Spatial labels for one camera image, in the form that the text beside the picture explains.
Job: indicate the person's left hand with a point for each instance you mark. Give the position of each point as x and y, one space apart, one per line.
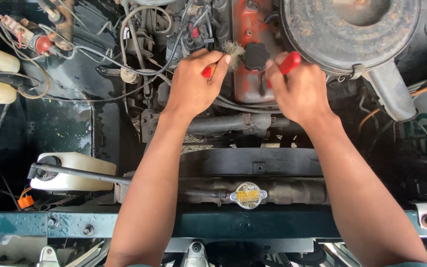
191 85

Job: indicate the person's right hand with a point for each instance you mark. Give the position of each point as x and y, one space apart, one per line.
298 96

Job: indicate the black distributor with leads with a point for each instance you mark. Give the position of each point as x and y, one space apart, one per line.
185 42

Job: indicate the black oil filler cap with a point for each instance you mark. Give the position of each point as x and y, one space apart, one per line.
256 56

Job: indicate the small white fuel filter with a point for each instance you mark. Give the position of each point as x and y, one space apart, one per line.
128 75

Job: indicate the black radiator support panel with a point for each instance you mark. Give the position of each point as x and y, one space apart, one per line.
250 161

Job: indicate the round rusty air cleaner housing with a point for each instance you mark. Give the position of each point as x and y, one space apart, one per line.
350 33

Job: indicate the red engine valve cover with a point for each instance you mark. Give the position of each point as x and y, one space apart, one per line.
248 22

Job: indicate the grey air intake snout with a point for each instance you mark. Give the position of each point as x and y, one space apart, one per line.
393 92

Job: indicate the dirty radiator tank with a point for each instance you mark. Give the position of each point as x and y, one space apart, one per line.
295 191

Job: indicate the metal radiator cap yellow label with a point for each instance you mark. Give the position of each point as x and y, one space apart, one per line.
248 195

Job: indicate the white coolant reservoir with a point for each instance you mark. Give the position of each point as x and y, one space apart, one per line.
80 163

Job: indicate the black hood prop rod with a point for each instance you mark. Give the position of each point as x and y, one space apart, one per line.
83 173

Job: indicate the green front cross member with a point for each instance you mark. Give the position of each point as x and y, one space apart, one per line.
235 224

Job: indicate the ignition coil with red cap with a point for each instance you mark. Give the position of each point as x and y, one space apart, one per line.
43 43

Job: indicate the silver mounting bracket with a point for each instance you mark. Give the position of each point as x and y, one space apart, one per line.
426 217

